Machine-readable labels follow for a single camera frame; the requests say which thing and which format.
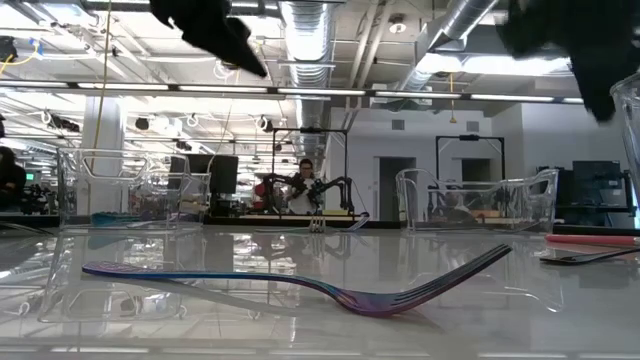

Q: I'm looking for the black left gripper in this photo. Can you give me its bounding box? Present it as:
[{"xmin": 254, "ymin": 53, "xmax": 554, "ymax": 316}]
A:
[{"xmin": 149, "ymin": 0, "xmax": 269, "ymax": 79}]

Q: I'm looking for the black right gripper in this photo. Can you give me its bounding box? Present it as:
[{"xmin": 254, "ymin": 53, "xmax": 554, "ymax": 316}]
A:
[{"xmin": 497, "ymin": 0, "xmax": 640, "ymax": 124}]

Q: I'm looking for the long ceiling light strip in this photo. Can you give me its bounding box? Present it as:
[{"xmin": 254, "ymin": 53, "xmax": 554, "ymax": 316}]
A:
[{"xmin": 0, "ymin": 79, "xmax": 586, "ymax": 105}]

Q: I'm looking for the black equipment rack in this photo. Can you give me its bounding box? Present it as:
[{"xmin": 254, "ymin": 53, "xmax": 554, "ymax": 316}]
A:
[{"xmin": 536, "ymin": 158, "xmax": 639, "ymax": 227}]

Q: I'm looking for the grey door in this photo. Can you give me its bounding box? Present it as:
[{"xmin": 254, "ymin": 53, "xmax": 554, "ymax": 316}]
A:
[
  {"xmin": 377, "ymin": 155, "xmax": 418, "ymax": 223},
  {"xmin": 459, "ymin": 157, "xmax": 493, "ymax": 184}
]

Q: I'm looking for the black computer monitor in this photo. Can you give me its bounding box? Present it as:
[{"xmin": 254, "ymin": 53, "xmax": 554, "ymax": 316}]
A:
[{"xmin": 168, "ymin": 153, "xmax": 240, "ymax": 217}]

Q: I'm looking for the white building column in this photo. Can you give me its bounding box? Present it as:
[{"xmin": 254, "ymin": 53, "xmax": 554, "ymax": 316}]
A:
[{"xmin": 81, "ymin": 96, "xmax": 127, "ymax": 217}]

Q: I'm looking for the person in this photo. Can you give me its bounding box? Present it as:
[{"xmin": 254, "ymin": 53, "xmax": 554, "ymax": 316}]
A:
[
  {"xmin": 283, "ymin": 158, "xmax": 322, "ymax": 216},
  {"xmin": 0, "ymin": 145, "xmax": 28, "ymax": 211},
  {"xmin": 441, "ymin": 191, "xmax": 477, "ymax": 224}
]

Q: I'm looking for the red background object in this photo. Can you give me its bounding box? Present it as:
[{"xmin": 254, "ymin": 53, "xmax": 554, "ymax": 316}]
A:
[{"xmin": 251, "ymin": 180, "xmax": 267, "ymax": 210}]

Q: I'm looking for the wooden background workstation table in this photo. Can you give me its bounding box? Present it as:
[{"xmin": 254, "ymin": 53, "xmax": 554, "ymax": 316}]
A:
[{"xmin": 238, "ymin": 213, "xmax": 362, "ymax": 223}]

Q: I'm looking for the black ceiling box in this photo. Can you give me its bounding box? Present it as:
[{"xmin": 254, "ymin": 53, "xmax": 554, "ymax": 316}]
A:
[{"xmin": 0, "ymin": 35, "xmax": 19, "ymax": 64}]

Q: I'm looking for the round silver ventilation duct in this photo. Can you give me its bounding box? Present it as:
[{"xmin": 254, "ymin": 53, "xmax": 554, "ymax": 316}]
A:
[
  {"xmin": 278, "ymin": 0, "xmax": 335, "ymax": 159},
  {"xmin": 398, "ymin": 0, "xmax": 501, "ymax": 92}
]

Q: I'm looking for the black background rig frame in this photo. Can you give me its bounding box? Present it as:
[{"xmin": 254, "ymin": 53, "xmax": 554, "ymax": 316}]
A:
[
  {"xmin": 271, "ymin": 127, "xmax": 350, "ymax": 217},
  {"xmin": 434, "ymin": 133, "xmax": 507, "ymax": 182}
]

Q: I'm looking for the yellow hanging cable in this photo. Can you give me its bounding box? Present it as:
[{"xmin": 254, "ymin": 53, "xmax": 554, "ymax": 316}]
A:
[{"xmin": 88, "ymin": 0, "xmax": 114, "ymax": 174}]

